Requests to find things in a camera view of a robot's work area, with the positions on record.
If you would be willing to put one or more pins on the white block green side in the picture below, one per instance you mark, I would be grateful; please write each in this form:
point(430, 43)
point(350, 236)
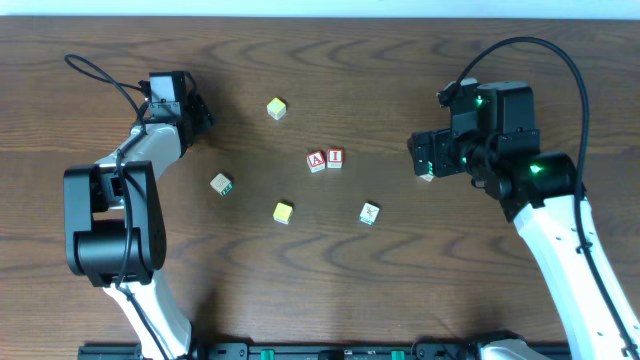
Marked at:
point(221, 184)

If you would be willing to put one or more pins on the white block stick figure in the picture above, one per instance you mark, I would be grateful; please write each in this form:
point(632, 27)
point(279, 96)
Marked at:
point(369, 213)

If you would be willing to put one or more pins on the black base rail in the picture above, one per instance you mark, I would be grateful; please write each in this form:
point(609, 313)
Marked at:
point(242, 351)

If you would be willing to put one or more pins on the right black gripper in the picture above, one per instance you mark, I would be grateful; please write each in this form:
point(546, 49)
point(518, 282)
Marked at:
point(422, 154)

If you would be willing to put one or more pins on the yellow block upper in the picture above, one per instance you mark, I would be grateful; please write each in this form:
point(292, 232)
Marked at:
point(276, 108)

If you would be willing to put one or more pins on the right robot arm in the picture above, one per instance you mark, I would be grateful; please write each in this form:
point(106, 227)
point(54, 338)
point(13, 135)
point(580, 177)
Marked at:
point(536, 194)

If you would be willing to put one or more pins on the green letter R block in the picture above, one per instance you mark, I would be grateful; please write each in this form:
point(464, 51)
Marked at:
point(427, 174)

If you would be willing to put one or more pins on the red letter I block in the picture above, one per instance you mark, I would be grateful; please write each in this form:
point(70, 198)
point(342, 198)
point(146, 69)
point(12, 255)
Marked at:
point(335, 158)

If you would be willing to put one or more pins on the yellow block lower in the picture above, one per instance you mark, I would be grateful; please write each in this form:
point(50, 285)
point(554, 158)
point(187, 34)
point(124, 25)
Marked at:
point(283, 212)

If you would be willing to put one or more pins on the red letter A block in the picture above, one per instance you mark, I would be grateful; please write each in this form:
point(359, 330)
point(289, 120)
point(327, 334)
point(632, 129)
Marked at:
point(316, 161)

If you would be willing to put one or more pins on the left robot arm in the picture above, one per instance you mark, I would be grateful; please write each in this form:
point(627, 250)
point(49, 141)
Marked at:
point(114, 227)

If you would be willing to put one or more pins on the yellow block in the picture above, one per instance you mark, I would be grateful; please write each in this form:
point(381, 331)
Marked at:
point(276, 108)
point(283, 212)

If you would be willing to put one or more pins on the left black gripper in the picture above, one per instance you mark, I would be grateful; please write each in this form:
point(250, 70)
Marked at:
point(198, 114)

